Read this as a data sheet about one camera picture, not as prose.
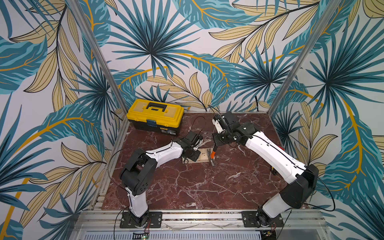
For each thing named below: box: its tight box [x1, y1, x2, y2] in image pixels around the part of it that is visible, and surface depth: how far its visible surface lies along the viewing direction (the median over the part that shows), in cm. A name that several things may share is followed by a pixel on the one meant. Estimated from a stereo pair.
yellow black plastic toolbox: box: [126, 98, 184, 136], surface depth 99 cm
